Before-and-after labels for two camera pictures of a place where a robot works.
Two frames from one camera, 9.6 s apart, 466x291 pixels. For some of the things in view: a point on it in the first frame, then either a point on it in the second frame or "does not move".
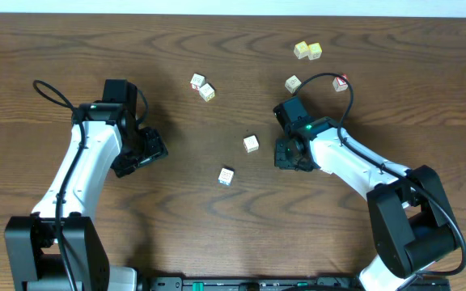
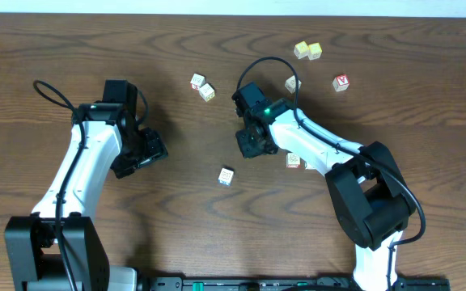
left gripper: x=145 y=151 does not move
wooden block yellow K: x=207 y=91 does not move
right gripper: x=281 y=160 -> x=247 y=150
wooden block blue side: x=226 y=176 does not move
